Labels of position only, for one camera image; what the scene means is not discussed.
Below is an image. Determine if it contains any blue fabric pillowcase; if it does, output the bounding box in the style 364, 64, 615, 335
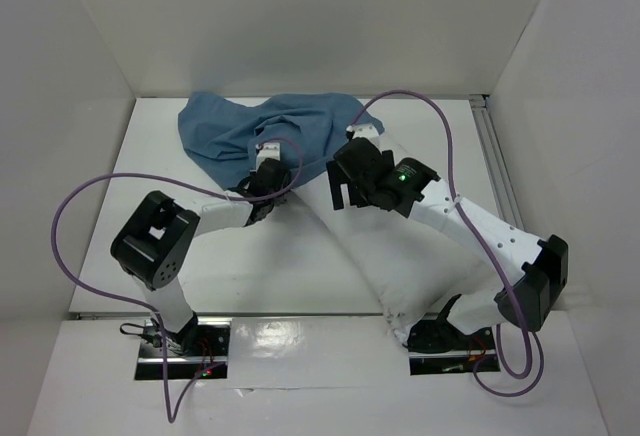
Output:
178, 93, 385, 190

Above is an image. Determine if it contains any white pillow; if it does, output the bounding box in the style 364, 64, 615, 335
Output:
292, 123, 506, 350

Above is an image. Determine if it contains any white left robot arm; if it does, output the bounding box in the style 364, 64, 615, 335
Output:
110, 158, 291, 355

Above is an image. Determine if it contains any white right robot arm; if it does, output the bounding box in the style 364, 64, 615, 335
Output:
326, 137, 568, 348

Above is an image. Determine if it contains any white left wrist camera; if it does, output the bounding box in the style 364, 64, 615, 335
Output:
253, 142, 281, 172

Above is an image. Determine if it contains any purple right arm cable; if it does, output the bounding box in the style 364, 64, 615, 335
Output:
347, 89, 546, 397

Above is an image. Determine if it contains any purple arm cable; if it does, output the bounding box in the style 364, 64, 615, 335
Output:
51, 136, 304, 423
347, 89, 546, 397

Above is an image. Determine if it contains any aluminium frame rail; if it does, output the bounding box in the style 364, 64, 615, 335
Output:
469, 95, 523, 228

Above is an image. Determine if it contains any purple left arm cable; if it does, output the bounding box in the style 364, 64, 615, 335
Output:
51, 136, 304, 423

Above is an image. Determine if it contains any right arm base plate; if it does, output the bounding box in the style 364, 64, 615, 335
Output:
404, 318, 500, 376

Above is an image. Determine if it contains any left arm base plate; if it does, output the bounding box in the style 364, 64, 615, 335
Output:
119, 318, 231, 381

